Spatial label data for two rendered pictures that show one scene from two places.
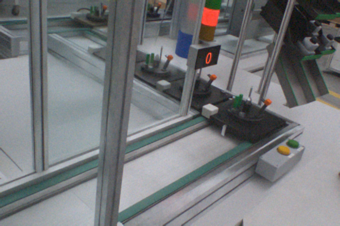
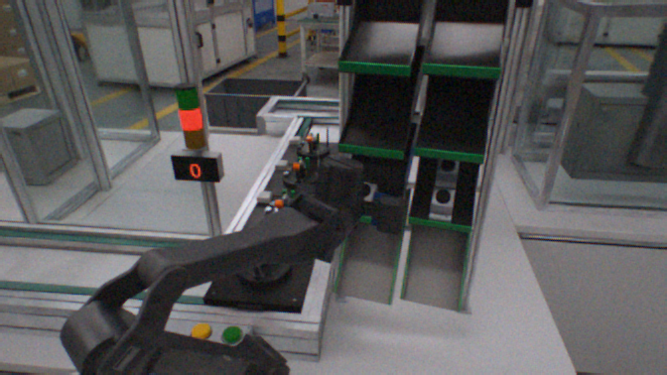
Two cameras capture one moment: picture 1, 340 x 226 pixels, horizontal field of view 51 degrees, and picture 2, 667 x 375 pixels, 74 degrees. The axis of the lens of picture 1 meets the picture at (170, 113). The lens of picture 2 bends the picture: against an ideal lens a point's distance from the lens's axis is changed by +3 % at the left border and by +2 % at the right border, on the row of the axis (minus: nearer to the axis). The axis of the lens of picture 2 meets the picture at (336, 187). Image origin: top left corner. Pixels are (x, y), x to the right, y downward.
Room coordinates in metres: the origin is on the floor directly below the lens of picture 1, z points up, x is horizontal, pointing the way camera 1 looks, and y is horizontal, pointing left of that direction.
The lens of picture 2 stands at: (0.92, -1.15, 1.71)
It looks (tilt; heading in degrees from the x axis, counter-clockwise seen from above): 29 degrees down; 58
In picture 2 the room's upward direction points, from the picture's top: straight up
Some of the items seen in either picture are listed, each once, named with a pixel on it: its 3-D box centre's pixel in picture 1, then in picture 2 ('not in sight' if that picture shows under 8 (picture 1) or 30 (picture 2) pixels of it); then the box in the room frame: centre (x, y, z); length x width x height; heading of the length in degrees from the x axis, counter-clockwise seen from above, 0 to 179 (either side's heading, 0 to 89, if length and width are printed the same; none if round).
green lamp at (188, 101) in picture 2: (213, 0); (188, 97); (1.16, -0.07, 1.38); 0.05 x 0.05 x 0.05
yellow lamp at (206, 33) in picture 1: (207, 31); (194, 136); (1.16, -0.07, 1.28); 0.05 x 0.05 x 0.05
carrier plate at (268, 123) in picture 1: (244, 118); (265, 272); (1.23, -0.29, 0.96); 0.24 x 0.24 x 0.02; 51
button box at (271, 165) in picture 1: (280, 158); (202, 342); (1.03, -0.40, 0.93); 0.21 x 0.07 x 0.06; 141
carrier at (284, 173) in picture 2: not in sight; (301, 170); (1.55, 0.10, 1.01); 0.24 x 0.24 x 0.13; 51
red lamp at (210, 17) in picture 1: (210, 16); (191, 117); (1.16, -0.07, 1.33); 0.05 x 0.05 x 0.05
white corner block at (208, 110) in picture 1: (209, 111); not in sight; (1.22, -0.15, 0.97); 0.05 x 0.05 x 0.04; 51
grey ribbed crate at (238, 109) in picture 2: not in sight; (259, 102); (2.04, 1.70, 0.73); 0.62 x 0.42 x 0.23; 141
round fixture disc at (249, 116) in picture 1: (245, 113); (264, 266); (1.23, -0.29, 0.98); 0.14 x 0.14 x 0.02
